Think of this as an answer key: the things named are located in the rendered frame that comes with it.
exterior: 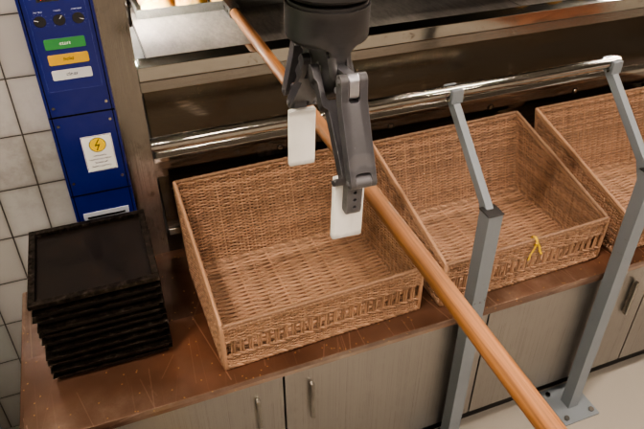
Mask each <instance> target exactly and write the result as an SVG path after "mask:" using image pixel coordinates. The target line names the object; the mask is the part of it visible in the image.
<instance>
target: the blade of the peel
mask: <svg viewBox="0 0 644 429"><path fill-rule="evenodd" d="M130 2H131V4H132V7H133V9H134V11H135V14H136V16H137V19H138V20H140V19H148V18H156V17H164V16H172V15H180V14H188V13H196V12H205V11H220V10H223V5H222V1H215V2H210V1H209V0H207V2H206V3H197V4H190V5H181V6H172V7H164V8H156V9H147V10H141V6H140V5H139V4H138V2H137V0H130ZM235 2H236V3H237V4H238V5H239V7H240V8H244V7H252V6H260V5H268V4H276V3H285V0H235Z"/></svg>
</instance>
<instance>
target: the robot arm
mask: <svg viewBox="0 0 644 429"><path fill-rule="evenodd" d="M370 11H371V0H285V34H286V36H287V38H288V39H289V40H290V44H289V49H288V55H287V64H286V70H285V74H284V79H283V85H282V93H283V95H284V96H286V95H288V96H287V106H288V108H291V109H289V110H288V111H287V135H288V164H289V165H290V166H291V167H294V166H299V165H305V164H310V163H314V156H315V111H316V108H315V107H314V106H313V105H314V104H318V108H319V110H320V111H322V112H324V113H325V116H326V120H327V125H328V129H329V134H330V139H331V144H332V148H333V157H334V161H335V166H336V171H337V175H336V176H334V177H333V181H331V182H332V185H333V187H332V211H331V234H330V236H331V238H332V239H337V238H342V237H350V236H354V235H359V234H360V233H361V221H362V209H363V196H364V188H367V187H372V186H376V185H377V183H378V179H377V172H376V163H375V155H374V147H373V139H372V130H371V122H370V114H369V105H368V76H367V73H366V72H356V73H355V70H354V65H353V62H352V56H351V52H352V51H353V49H354V48H355V47H356V46H357V45H358V44H361V43H362V42H363V41H365V40H366V38H367V37H368V34H369V25H370ZM315 96H316V97H315ZM333 98H336V100H327V99H333ZM316 100H317V103H316ZM307 105H312V106H307Z"/></svg>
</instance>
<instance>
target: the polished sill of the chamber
mask: <svg viewBox="0 0 644 429"><path fill-rule="evenodd" d="M637 8H644V0H563V1H556V2H549V3H542V4H535V5H528V6H521V7H514V8H508V9H500V10H493V11H481V12H474V13H466V14H459V15H453V16H446V17H439V18H431V19H425V20H418V21H411V22H404V23H397V24H390V25H383V26H377V27H370V28H369V34H368V37H367V38H366V40H365V41H363V42H362V43H361V44H358V45H357V46H356V47H355V48H354V49H353V51H355V50H362V49H368V48H375V47H381V46H387V45H394V44H401V43H406V42H413V41H420V40H427V39H432V38H439V37H446V36H452V35H459V34H470V33H477V32H484V31H489V30H496V29H503V28H509V27H515V26H522V25H528V24H535V23H541V22H547V21H554V20H561V19H567V18H573V17H580V16H587V15H593V14H599V13H606V12H612V11H624V10H630V9H637ZM265 44H266V45H267V47H268V48H269V49H270V50H271V52H272V53H273V54H274V55H275V56H276V57H277V58H278V60H279V61H286V60H287V59H288V49H289V44H290V40H289V39H288V38H287V39H280V40H273V41H267V42H265ZM135 62H136V67H137V73H138V78H139V82H145V81H151V80H158V79H169V78H176V77H183V76H189V75H195V74H202V73H208V72H215V71H221V70H227V69H234V68H241V67H246V66H253V65H260V64H265V62H264V60H263V59H262V57H261V56H260V55H259V53H258V52H257V51H256V49H255V48H254V47H253V45H252V44H245V45H239V46H232V47H224V48H217V49H211V50H204V51H197V52H190V53H183V54H176V55H169V56H156V57H149V58H142V59H135Z"/></svg>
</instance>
